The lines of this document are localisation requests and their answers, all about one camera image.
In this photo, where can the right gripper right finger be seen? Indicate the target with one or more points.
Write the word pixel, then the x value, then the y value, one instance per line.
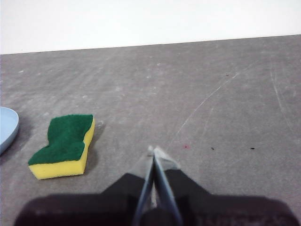
pixel 223 212

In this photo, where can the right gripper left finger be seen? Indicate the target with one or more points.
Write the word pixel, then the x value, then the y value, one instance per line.
pixel 94 209

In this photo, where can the green and yellow sponge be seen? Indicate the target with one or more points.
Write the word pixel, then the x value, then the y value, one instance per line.
pixel 63 139

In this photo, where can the light blue round plate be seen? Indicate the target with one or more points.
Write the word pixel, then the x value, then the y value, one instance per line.
pixel 8 129

